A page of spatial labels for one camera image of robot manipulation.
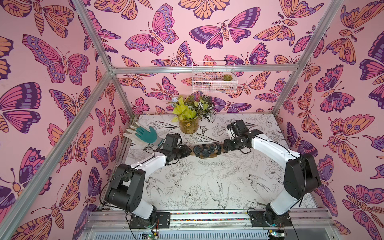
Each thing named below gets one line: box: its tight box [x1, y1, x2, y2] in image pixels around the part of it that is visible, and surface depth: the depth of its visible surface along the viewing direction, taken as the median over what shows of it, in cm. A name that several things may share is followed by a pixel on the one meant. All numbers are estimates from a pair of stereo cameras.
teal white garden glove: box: [123, 126, 158, 144], surface depth 109 cm
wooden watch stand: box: [190, 144, 224, 159], surface depth 92 cm
